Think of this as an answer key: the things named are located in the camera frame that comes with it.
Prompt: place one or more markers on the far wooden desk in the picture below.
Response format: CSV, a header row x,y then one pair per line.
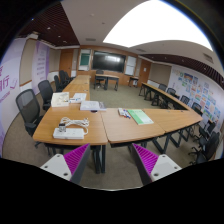
x,y
107,79

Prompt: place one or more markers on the white box with markers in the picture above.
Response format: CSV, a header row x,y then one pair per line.
x,y
123,112

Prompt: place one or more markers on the right row wooden tables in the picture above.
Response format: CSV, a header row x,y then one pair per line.
x,y
149,91

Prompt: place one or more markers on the white power strip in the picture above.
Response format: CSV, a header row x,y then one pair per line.
x,y
69,133

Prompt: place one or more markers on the row wooden tables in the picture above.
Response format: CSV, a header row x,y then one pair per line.
x,y
149,91
81,84

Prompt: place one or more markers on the near right wooden table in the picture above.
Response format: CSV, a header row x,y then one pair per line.
x,y
122,131

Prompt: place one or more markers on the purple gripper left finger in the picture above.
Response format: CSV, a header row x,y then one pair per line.
x,y
69,166

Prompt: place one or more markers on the white whiteboard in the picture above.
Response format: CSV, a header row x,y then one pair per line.
x,y
130,66
84,59

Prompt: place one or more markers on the green folder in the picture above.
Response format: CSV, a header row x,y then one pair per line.
x,y
139,116

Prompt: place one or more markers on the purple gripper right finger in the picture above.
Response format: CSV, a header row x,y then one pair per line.
x,y
152,167

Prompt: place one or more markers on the black mesh office chair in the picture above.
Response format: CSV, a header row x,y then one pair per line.
x,y
29,109

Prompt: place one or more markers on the white stacked books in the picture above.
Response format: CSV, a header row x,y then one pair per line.
x,y
92,106

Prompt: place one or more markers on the white whiteboard left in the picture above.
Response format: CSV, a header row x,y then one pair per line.
x,y
84,59

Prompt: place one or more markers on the white paper box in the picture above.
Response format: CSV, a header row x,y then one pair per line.
x,y
60,99

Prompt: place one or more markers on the white whiteboard right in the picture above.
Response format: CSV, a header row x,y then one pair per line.
x,y
130,66

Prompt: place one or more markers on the black charger plug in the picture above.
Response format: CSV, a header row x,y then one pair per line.
x,y
62,127

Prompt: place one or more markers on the black chair near right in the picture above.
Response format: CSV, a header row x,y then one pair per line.
x,y
208,149

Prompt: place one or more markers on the left row wooden tables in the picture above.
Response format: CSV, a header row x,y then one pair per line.
x,y
81,84

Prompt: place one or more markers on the black wall television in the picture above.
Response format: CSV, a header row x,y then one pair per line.
x,y
108,61

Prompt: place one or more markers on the colourful wall posters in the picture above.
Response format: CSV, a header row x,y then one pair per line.
x,y
201,90

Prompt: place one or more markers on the white papers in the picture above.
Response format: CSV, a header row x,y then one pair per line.
x,y
78,98

